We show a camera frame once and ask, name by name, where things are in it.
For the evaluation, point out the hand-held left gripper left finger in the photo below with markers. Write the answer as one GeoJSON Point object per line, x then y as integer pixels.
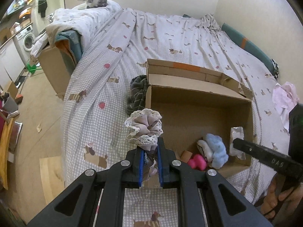
{"type": "Point", "coordinates": [141, 170]}

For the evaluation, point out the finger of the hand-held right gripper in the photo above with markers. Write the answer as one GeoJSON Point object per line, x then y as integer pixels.
{"type": "Point", "coordinates": [260, 153]}

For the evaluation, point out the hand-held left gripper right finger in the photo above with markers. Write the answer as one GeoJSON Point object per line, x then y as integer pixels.
{"type": "Point", "coordinates": [159, 167]}

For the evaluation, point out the clear plastic packet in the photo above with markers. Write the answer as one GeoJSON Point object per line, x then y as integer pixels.
{"type": "Point", "coordinates": [236, 133]}

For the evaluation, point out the pink plush toy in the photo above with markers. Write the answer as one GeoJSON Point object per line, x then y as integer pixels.
{"type": "Point", "coordinates": [196, 162]}

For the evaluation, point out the blue fluffy scrunchie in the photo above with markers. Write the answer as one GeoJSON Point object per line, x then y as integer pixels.
{"type": "Point", "coordinates": [217, 151]}

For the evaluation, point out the beige lace scrunchie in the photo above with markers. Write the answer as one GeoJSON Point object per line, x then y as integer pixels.
{"type": "Point", "coordinates": [144, 125]}

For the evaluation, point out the white plush roll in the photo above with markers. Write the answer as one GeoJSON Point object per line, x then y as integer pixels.
{"type": "Point", "coordinates": [204, 149]}

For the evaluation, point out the person's right hand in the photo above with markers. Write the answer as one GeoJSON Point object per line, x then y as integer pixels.
{"type": "Point", "coordinates": [269, 201]}

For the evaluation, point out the pink cloth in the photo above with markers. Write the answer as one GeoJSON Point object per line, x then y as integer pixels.
{"type": "Point", "coordinates": [284, 99]}

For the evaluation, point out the black and white patterned cloth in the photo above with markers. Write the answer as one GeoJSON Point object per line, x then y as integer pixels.
{"type": "Point", "coordinates": [274, 68]}

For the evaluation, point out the dark green striped cloth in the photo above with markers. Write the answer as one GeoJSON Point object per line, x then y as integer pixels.
{"type": "Point", "coordinates": [136, 92]}

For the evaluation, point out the wooden board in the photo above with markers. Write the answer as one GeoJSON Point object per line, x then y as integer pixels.
{"type": "Point", "coordinates": [52, 182]}

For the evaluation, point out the teal pillow with orange stripe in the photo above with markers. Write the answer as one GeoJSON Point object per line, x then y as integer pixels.
{"type": "Point", "coordinates": [251, 45]}

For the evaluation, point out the paper scrap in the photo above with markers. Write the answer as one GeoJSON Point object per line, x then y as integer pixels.
{"type": "Point", "coordinates": [39, 127]}

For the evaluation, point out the silver foil sheet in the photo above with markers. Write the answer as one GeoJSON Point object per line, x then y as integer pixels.
{"type": "Point", "coordinates": [16, 134]}

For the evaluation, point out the large cardboard box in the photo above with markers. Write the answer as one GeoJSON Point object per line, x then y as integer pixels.
{"type": "Point", "coordinates": [55, 68]}

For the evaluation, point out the crumpled white patterned cloth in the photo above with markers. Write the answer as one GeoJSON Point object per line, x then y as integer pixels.
{"type": "Point", "coordinates": [210, 21]}

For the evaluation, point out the teal and orange blanket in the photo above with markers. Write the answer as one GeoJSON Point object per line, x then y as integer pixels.
{"type": "Point", "coordinates": [71, 45]}

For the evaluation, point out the grey bucket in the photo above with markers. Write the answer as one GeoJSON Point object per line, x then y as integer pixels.
{"type": "Point", "coordinates": [10, 105]}

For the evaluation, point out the green dustpan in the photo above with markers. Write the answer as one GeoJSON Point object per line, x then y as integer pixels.
{"type": "Point", "coordinates": [32, 67]}

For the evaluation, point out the small cardboard box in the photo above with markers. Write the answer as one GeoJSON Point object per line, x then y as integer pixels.
{"type": "Point", "coordinates": [11, 89]}

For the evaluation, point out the white quilt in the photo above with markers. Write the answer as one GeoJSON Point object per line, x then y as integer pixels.
{"type": "Point", "coordinates": [71, 19]}

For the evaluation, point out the white cabinet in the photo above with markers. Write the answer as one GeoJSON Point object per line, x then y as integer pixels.
{"type": "Point", "coordinates": [10, 61]}

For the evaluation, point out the white washing machine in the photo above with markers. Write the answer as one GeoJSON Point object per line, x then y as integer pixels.
{"type": "Point", "coordinates": [26, 41]}

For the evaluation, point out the black hanging garment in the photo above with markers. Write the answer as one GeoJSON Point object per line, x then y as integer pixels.
{"type": "Point", "coordinates": [42, 6]}

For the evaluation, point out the yellow wooden frame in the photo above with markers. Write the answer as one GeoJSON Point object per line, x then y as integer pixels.
{"type": "Point", "coordinates": [6, 151]}

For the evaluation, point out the wall shelf with clutter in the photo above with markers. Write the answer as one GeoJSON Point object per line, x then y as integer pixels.
{"type": "Point", "coordinates": [22, 3]}

